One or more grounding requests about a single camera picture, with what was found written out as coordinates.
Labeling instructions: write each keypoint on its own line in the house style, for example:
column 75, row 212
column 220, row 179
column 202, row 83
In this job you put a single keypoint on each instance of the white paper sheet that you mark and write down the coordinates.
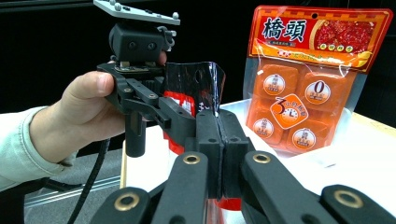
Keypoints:
column 358, row 177

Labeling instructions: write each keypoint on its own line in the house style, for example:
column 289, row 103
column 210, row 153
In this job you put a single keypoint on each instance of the large orange seasoning packet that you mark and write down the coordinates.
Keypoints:
column 295, row 99

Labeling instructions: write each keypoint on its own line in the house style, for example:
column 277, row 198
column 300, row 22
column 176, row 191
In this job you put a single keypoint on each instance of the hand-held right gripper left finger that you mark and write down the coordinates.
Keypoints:
column 214, row 161

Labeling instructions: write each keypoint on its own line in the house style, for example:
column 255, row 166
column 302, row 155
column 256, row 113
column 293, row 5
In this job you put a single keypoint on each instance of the red and black snack packet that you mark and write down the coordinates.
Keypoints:
column 196, row 81

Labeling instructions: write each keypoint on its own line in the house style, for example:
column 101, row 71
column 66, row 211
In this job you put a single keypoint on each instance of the aluminium rail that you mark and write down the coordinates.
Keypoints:
column 62, row 194

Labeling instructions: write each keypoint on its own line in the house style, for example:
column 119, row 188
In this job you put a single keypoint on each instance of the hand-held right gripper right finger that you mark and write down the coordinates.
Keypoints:
column 232, row 168

